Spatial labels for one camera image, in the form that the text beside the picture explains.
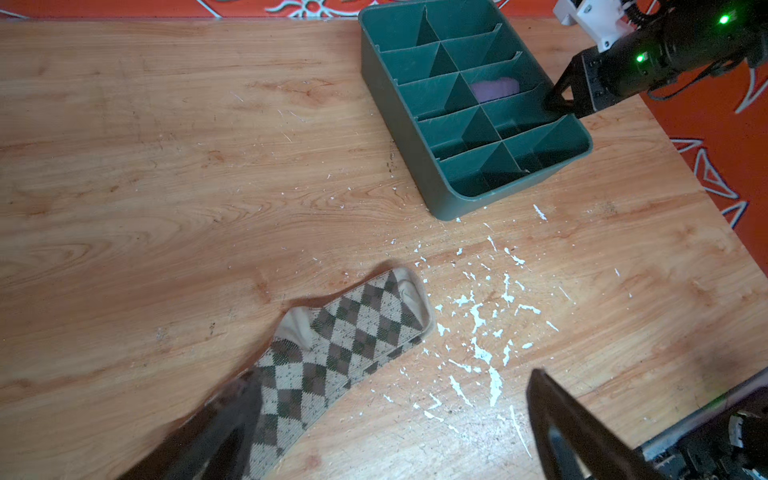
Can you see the green divided organizer tray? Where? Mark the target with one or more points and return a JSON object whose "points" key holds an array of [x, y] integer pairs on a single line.
{"points": [[419, 58]]}

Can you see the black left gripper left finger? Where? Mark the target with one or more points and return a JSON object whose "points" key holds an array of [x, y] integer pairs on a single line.
{"points": [[215, 443]]}

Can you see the purple teal yellow sock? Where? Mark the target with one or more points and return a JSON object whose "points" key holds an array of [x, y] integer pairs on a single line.
{"points": [[491, 90]]}

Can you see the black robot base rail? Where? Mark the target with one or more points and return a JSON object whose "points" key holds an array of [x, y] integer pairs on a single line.
{"points": [[725, 439]]}

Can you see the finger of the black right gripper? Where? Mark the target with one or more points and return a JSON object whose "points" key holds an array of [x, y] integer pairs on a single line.
{"points": [[568, 94]]}

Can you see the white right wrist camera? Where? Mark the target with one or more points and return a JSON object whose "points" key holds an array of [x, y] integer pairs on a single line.
{"points": [[602, 20]]}

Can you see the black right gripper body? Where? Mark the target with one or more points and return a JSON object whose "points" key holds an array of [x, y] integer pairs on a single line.
{"points": [[644, 60]]}

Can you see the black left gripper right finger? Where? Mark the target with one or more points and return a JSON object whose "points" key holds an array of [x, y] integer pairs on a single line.
{"points": [[567, 436]]}

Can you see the olive argyle patterned sock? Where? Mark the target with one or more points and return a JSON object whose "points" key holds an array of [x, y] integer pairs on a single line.
{"points": [[317, 354]]}

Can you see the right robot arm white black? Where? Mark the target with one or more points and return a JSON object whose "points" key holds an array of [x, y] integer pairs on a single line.
{"points": [[740, 28]]}

